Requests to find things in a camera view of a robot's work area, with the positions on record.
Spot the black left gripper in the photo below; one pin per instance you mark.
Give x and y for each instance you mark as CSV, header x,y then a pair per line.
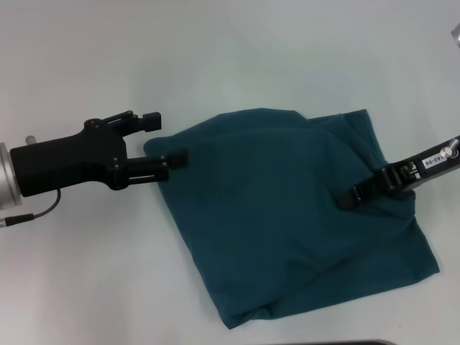
x,y
64,161

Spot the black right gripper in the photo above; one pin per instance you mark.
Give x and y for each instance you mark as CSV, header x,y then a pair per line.
x,y
420,169

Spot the teal T-shirt with beige print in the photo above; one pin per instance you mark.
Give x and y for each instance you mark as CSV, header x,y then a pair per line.
x,y
269,215

